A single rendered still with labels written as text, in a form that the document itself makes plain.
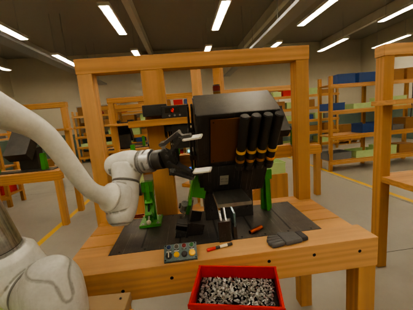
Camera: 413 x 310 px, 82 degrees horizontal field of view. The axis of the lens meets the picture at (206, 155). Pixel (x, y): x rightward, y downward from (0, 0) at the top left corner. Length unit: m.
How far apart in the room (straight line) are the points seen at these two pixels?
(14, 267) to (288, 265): 1.05
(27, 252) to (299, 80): 1.66
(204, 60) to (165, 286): 1.28
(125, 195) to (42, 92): 12.00
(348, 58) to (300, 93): 12.47
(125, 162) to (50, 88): 11.77
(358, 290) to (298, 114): 1.05
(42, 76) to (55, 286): 12.22
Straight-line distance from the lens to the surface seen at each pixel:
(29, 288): 0.84
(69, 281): 0.84
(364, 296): 1.58
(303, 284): 2.21
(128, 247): 1.37
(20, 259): 0.96
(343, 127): 11.35
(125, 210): 0.90
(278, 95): 8.92
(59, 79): 12.52
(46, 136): 0.79
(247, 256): 1.19
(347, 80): 6.49
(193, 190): 1.27
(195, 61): 1.62
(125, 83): 11.62
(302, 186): 1.85
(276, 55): 1.74
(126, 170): 0.93
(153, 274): 1.19
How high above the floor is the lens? 1.53
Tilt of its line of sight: 9 degrees down
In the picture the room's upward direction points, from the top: 5 degrees counter-clockwise
